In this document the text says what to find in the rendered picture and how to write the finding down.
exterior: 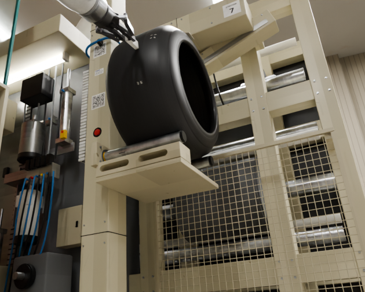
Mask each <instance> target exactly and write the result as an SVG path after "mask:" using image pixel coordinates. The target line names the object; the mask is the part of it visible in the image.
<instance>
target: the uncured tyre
mask: <svg viewBox="0 0 365 292"><path fill-rule="evenodd" d="M156 33H158V34H157V37H156V39H150V40H149V36H150V35H151V34H156ZM135 38H136V41H138V49H136V50H135V49H134V48H133V47H132V46H130V45H129V44H126V43H125V42H124V41H122V42H121V43H120V44H119V45H118V46H117V47H116V48H115V49H114V50H113V51H112V53H111V57H110V59H109V62H108V66H107V70H106V76H105V88H106V94H107V100H108V105H109V109H110V111H111V115H112V118H113V120H114V123H115V126H116V128H117V130H118V132H119V134H120V135H121V137H122V139H123V140H124V142H125V143H126V145H132V144H135V143H139V142H142V141H146V140H149V139H152V138H156V137H160V136H164V135H167V134H171V133H175V132H179V131H184V132H185V134H186V137H187V140H186V142H185V143H182V144H184V145H185V146H186V147H187V148H188V149H189V150H190V157H191V160H194V159H199V158H202V157H203V156H205V155H207V154H208V153H209V152H210V151H211V149H212V148H213V146H214V145H215V143H216V141H217V139H218V132H219V119H218V109H217V103H216V98H215V95H214V90H213V86H212V84H211V80H210V77H209V74H208V71H207V69H206V66H205V64H204V62H203V59H202V57H201V55H200V53H199V51H198V49H197V48H196V46H195V44H194V43H193V41H192V40H191V39H190V37H189V36H188V35H187V34H186V33H185V32H183V31H181V30H179V29H177V28H175V27H172V26H170V25H163V26H159V27H156V28H153V29H151V30H149V31H146V32H144V33H141V34H138V35H136V36H135ZM139 79H143V83H144V85H142V86H139V87H137V86H136V81H137V80H139Z"/></svg>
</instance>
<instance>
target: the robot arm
mask: <svg viewBox="0 0 365 292"><path fill-rule="evenodd" d="M58 1H59V2H60V3H61V4H62V5H64V6H65V7H66V8H68V9H69V10H72V11H75V12H77V14H79V15H80V16H82V17H83V18H84V19H85V20H86V21H88V22H90V23H93V24H95V25H96V33H97V34H102V35H104V36H106V37H108V38H110V39H112V40H114V41H116V42H119V41H124V42H125V43H126V44H129V45H130V46H132V47H133V48H134V49H135V50H136V49H138V41H136V38H135V36H134V29H133V27H132V25H131V24H130V21H129V20H128V18H127V13H124V14H123V15H119V14H117V13H115V12H114V11H113V10H112V8H111V7H110V6H109V5H107V1H106V0H58ZM119 19H120V20H122V22H123V23H124V25H125V26H126V27H125V26H124V25H123V24H121V23H120V21H119Z"/></svg>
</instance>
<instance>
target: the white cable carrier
mask: <svg viewBox="0 0 365 292"><path fill-rule="evenodd" d="M88 83H89V70H87V71H84V72H83V83H82V84H83V86H82V87H83V88H82V90H83V91H82V93H83V94H82V106H81V128H80V138H81V139H80V140H79V141H80V143H79V145H80V146H79V148H80V149H79V158H80V159H78V162H82V163H84V164H85V162H84V160H85V152H86V127H87V102H88V88H89V87H88V86H89V84H88Z"/></svg>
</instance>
